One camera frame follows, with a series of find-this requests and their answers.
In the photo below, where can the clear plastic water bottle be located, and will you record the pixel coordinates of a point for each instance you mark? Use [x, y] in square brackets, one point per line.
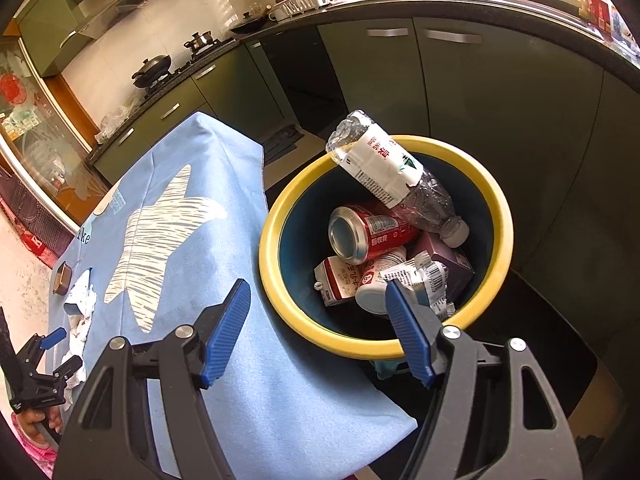
[395, 177]

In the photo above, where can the person's left hand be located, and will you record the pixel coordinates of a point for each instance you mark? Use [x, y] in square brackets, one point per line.
[29, 419]

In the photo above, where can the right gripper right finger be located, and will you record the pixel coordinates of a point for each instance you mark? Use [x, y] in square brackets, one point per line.
[494, 414]

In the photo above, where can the red crushed soda can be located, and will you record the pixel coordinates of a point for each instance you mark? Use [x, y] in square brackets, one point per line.
[358, 234]

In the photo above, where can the yellow rimmed trash bin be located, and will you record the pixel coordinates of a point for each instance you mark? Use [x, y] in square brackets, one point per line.
[295, 240]

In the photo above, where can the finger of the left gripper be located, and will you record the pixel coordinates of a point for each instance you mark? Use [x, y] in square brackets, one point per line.
[51, 340]
[68, 368]

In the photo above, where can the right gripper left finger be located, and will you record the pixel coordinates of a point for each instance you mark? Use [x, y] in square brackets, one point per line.
[110, 436]

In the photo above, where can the red white carton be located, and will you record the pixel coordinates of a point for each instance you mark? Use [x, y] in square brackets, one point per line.
[337, 281]

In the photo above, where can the black wok with lid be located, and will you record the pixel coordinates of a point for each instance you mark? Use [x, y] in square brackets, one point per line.
[151, 70]

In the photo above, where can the white paper towel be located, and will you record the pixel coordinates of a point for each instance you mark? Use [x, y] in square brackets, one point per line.
[77, 337]

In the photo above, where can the maroon cardboard box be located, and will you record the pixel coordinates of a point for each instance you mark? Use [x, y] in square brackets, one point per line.
[460, 271]

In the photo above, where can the green kitchen cabinets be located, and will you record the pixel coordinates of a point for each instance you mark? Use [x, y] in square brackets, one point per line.
[547, 104]

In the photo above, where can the white plastic bag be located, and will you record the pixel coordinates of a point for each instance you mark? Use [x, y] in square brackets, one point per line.
[114, 119]

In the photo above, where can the glass sliding door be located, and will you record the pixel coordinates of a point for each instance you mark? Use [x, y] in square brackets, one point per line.
[41, 143]

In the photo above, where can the brown plastic tray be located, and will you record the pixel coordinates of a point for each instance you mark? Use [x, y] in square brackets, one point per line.
[62, 279]

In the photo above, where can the white plastic lid cup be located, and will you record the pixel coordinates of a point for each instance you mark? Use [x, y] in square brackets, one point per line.
[370, 295]

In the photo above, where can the blue printed tablecloth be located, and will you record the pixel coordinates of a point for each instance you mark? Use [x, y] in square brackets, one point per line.
[169, 240]

